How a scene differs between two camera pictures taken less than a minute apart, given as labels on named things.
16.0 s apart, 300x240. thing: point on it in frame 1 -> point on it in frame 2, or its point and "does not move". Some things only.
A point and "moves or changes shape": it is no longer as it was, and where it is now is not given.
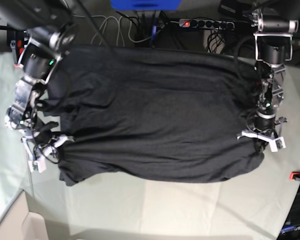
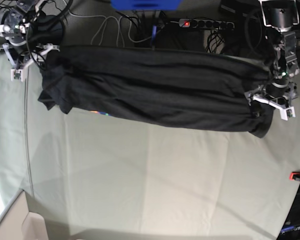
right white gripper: x=276 y=142 -> x=287 y=110
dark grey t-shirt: x=155 y=112 moves or changes shape
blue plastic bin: x=145 y=5 does not move
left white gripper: x=44 y=136 -> x=21 y=70
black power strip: x=206 y=23 does not move
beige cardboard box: x=18 y=223 does not move
